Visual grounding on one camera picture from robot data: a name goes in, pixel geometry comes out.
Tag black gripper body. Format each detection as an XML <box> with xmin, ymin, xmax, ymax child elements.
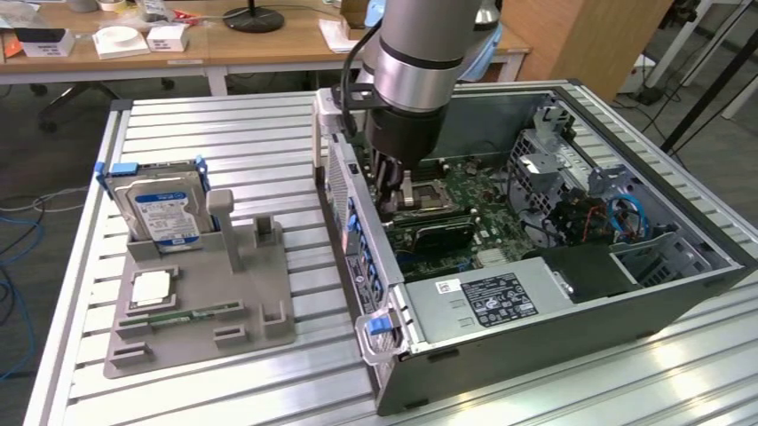
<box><xmin>364</xmin><ymin>108</ymin><xmax>448</xmax><ymax>172</ymax></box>

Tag black graphics card metal bracket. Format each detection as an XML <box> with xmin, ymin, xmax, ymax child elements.
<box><xmin>412</xmin><ymin>220</ymin><xmax>478</xmax><ymax>253</ymax></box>

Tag metal CPU socket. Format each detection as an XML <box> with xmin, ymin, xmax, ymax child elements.
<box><xmin>408</xmin><ymin>179</ymin><xmax>457</xmax><ymax>219</ymax></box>

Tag RAM stick white label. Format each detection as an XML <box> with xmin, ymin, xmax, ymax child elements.
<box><xmin>390</xmin><ymin>211</ymin><xmax>481</xmax><ymax>228</ymax></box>

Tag beige case latch bar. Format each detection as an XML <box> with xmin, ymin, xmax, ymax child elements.
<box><xmin>311</xmin><ymin>117</ymin><xmax>329</xmax><ymax>172</ymax></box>

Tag green motherboard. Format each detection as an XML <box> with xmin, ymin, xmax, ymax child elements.
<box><xmin>354</xmin><ymin>153</ymin><xmax>550</xmax><ymax>285</ymax></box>

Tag perforated metal disk bay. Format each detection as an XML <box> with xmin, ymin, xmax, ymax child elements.
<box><xmin>508</xmin><ymin>127</ymin><xmax>600</xmax><ymax>217</ymax></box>

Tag white paper stack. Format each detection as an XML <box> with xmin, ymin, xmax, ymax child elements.
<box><xmin>318</xmin><ymin>17</ymin><xmax>366</xmax><ymax>54</ymax></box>

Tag cardboard box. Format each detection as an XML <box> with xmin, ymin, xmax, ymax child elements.
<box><xmin>339</xmin><ymin>0</ymin><xmax>374</xmax><ymax>30</ymax></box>

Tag grey power supply black label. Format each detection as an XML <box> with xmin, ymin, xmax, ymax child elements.
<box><xmin>396</xmin><ymin>256</ymin><xmax>577</xmax><ymax>355</ymax></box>

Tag blue case release tab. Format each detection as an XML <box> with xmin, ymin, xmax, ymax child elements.
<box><xmin>365</xmin><ymin>315</ymin><xmax>397</xmax><ymax>337</ymax></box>

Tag black round lamp base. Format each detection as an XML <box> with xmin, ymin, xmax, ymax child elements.
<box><xmin>222</xmin><ymin>0</ymin><xmax>287</xmax><ymax>35</ymax></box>

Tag hard disk blue rails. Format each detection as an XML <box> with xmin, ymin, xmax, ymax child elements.
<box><xmin>94</xmin><ymin>155</ymin><xmax>211</xmax><ymax>255</ymax></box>

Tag wooden cabinet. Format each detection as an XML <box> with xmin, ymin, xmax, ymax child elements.
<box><xmin>502</xmin><ymin>0</ymin><xmax>677</xmax><ymax>104</ymax></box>

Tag black power brick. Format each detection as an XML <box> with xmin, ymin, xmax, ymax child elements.
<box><xmin>636</xmin><ymin>86</ymin><xmax>669</xmax><ymax>107</ymax></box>

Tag small white labelled box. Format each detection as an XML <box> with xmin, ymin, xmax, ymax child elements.
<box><xmin>146</xmin><ymin>24</ymin><xmax>191</xmax><ymax>53</ymax></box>

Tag silver CPU chip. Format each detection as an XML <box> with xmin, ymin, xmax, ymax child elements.
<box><xmin>131</xmin><ymin>272</ymin><xmax>174</xmax><ymax>307</ymax></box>

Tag green RAM stick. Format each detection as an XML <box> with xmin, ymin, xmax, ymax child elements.
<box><xmin>145</xmin><ymin>308</ymin><xmax>219</xmax><ymax>330</ymax></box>

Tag open black PC case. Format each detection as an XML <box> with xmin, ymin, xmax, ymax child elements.
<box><xmin>322</xmin><ymin>86</ymin><xmax>749</xmax><ymax>417</ymax></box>

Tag grey parts rack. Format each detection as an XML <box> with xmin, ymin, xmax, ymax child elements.
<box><xmin>103</xmin><ymin>188</ymin><xmax>298</xmax><ymax>379</ymax></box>

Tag clear plastic bag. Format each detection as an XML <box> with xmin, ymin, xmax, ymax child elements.
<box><xmin>131</xmin><ymin>0</ymin><xmax>201</xmax><ymax>24</ymax></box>

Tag black stand pole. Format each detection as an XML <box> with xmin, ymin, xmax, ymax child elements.
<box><xmin>658</xmin><ymin>26</ymin><xmax>758</xmax><ymax>155</ymax></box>

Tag black office chair base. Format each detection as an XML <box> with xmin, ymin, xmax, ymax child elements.
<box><xmin>29</xmin><ymin>79</ymin><xmax>123</xmax><ymax>133</ymax></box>

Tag white box black lid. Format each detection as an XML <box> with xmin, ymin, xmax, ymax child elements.
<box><xmin>13</xmin><ymin>27</ymin><xmax>78</xmax><ymax>59</ymax></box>

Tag orange box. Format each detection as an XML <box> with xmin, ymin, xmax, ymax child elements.
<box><xmin>2</xmin><ymin>34</ymin><xmax>26</xmax><ymax>61</ymax></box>

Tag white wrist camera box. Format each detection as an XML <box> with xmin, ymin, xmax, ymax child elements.
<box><xmin>313</xmin><ymin>87</ymin><xmax>358</xmax><ymax>130</ymax></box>

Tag red wire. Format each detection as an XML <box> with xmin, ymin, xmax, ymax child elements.
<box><xmin>577</xmin><ymin>206</ymin><xmax>596</xmax><ymax>243</ymax></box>

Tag wooden desk white frame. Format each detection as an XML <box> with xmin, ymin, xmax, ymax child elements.
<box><xmin>0</xmin><ymin>0</ymin><xmax>534</xmax><ymax>97</ymax></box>

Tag blue wire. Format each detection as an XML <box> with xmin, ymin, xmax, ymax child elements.
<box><xmin>606</xmin><ymin>193</ymin><xmax>653</xmax><ymax>244</ymax></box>

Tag grey disk bay bracket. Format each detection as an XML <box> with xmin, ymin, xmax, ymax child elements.
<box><xmin>608</xmin><ymin>229</ymin><xmax>721</xmax><ymax>288</ymax></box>

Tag white table leg frame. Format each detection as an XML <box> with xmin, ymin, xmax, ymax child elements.
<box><xmin>642</xmin><ymin>0</ymin><xmax>758</xmax><ymax>90</ymax></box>

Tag white cable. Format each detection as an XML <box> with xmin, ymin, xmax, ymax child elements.
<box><xmin>0</xmin><ymin>185</ymin><xmax>90</xmax><ymax>214</ymax></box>

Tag blue cable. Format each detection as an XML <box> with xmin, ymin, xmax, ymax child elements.
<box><xmin>0</xmin><ymin>217</ymin><xmax>49</xmax><ymax>383</ymax></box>

